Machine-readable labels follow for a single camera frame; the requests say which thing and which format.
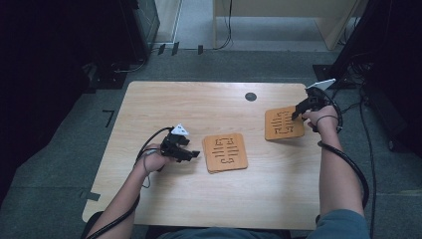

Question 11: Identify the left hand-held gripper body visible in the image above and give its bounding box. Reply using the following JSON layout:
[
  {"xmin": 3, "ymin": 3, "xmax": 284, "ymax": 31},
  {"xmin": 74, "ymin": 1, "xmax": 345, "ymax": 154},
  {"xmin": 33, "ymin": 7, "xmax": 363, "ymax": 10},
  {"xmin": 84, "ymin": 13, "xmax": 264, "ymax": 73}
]
[{"xmin": 160, "ymin": 123, "xmax": 192, "ymax": 160}]

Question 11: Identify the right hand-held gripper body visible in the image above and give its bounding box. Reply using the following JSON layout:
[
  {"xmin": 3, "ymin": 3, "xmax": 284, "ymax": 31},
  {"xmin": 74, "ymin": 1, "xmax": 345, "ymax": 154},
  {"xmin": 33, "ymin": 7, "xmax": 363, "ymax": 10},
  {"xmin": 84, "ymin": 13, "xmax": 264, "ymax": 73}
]
[{"xmin": 299, "ymin": 78, "xmax": 337, "ymax": 112}]

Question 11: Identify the square wooden coaster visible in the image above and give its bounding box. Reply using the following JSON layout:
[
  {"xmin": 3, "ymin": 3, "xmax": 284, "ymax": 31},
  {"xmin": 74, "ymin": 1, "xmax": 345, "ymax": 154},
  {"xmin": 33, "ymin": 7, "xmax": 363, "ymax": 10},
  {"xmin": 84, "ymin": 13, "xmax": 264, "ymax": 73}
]
[
  {"xmin": 264, "ymin": 106, "xmax": 306, "ymax": 141},
  {"xmin": 202, "ymin": 132, "xmax": 249, "ymax": 173},
  {"xmin": 206, "ymin": 166, "xmax": 249, "ymax": 175}
]

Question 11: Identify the person's right hand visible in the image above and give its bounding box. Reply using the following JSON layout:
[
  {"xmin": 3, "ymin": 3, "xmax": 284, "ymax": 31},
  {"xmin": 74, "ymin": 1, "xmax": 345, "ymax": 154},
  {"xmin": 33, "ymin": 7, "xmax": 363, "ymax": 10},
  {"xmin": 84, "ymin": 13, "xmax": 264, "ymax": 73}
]
[{"xmin": 302, "ymin": 105, "xmax": 339, "ymax": 133}]

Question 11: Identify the person's left hand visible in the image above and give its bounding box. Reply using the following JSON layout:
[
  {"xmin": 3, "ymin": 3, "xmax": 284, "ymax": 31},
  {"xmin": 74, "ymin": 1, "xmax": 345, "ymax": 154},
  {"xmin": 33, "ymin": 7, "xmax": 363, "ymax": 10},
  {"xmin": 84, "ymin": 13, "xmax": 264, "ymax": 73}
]
[{"xmin": 138, "ymin": 142, "xmax": 175, "ymax": 174}]

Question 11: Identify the black angled floor tape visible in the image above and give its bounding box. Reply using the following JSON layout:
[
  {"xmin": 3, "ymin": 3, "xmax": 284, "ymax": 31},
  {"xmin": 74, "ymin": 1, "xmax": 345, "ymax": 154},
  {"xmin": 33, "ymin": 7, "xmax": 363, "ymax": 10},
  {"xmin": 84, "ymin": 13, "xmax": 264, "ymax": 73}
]
[{"xmin": 102, "ymin": 109, "xmax": 115, "ymax": 129}]

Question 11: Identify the black stand pole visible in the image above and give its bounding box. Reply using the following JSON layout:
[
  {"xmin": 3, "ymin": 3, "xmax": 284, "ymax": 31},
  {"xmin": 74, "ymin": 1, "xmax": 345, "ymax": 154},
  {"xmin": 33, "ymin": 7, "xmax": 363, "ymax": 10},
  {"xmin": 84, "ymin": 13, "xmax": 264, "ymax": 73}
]
[{"xmin": 329, "ymin": 0, "xmax": 396, "ymax": 83}]

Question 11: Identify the grey floor tape piece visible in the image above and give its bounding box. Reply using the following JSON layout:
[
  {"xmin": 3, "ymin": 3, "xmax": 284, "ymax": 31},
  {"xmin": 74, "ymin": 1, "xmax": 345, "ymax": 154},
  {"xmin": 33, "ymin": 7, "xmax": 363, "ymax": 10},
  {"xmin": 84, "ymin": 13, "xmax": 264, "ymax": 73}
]
[{"xmin": 79, "ymin": 190, "xmax": 102, "ymax": 202}]

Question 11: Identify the person's blue shirt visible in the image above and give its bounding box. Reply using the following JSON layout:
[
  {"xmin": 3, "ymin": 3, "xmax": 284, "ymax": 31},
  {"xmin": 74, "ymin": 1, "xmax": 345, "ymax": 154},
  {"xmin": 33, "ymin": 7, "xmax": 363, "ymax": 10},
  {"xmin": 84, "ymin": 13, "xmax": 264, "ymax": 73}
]
[{"xmin": 158, "ymin": 208, "xmax": 371, "ymax": 239}]

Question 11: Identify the dark glass cabinet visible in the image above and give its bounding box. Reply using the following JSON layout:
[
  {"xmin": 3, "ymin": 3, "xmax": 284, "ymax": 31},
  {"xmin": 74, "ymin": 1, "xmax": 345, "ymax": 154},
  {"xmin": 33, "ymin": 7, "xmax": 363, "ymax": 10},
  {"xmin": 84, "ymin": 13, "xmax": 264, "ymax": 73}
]
[{"xmin": 130, "ymin": 0, "xmax": 161, "ymax": 63}]

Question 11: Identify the beige panel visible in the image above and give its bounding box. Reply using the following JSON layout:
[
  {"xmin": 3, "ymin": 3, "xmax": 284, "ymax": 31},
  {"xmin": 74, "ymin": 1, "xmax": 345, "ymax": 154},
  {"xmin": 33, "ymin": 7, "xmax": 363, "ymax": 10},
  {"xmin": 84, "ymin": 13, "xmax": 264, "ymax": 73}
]
[{"xmin": 153, "ymin": 0, "xmax": 184, "ymax": 45}]

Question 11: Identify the right grey wrist cord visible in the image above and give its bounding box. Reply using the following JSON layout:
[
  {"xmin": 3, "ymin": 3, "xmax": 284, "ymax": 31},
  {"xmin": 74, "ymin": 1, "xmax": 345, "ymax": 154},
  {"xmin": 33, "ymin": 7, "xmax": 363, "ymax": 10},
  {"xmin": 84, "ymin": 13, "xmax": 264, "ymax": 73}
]
[{"xmin": 315, "ymin": 114, "xmax": 339, "ymax": 129}]

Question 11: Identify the grey wrist cord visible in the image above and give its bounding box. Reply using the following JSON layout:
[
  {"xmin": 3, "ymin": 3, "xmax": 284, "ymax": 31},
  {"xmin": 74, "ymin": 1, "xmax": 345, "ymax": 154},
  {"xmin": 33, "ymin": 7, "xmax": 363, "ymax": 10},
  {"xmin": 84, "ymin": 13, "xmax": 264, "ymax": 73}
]
[
  {"xmin": 315, "ymin": 114, "xmax": 339, "ymax": 129},
  {"xmin": 141, "ymin": 150, "xmax": 152, "ymax": 190}
]

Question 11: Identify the black stand base plate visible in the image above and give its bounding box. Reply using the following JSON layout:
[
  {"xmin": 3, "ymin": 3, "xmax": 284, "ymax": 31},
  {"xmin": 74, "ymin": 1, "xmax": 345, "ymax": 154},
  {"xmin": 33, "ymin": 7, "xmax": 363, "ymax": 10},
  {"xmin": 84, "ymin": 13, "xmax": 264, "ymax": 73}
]
[{"xmin": 313, "ymin": 64, "xmax": 358, "ymax": 91}]

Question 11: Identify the left grey wrist cord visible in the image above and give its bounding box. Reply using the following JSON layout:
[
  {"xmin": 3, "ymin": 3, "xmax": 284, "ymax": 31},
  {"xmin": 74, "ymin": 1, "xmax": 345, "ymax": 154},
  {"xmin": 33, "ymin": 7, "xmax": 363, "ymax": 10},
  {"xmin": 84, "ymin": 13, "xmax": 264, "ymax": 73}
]
[{"xmin": 141, "ymin": 150, "xmax": 152, "ymax": 190}]

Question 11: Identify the long black floor cable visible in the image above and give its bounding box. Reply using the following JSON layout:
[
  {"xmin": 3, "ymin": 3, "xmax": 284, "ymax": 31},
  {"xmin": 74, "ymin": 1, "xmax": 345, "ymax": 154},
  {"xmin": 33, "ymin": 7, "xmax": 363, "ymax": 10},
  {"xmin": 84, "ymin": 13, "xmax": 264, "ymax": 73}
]
[{"xmin": 358, "ymin": 94, "xmax": 378, "ymax": 239}]

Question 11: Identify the white floor cable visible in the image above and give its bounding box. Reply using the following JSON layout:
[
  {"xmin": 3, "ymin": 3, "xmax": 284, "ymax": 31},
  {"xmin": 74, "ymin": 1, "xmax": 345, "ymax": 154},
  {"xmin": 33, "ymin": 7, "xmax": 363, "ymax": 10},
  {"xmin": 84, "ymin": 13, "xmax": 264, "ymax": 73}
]
[{"xmin": 111, "ymin": 59, "xmax": 148, "ymax": 75}]

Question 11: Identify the black floor base plate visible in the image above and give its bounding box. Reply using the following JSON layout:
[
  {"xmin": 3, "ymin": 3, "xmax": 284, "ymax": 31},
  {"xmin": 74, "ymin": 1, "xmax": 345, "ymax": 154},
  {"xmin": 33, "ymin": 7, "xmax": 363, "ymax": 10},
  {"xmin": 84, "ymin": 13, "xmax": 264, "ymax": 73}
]
[{"xmin": 89, "ymin": 70, "xmax": 127, "ymax": 91}]

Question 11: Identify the black hanging cable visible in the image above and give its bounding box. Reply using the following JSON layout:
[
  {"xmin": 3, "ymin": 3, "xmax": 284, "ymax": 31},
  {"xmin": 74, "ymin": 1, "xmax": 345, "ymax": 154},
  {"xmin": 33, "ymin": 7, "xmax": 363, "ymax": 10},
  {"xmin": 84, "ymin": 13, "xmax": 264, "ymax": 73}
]
[{"xmin": 214, "ymin": 0, "xmax": 234, "ymax": 52}]

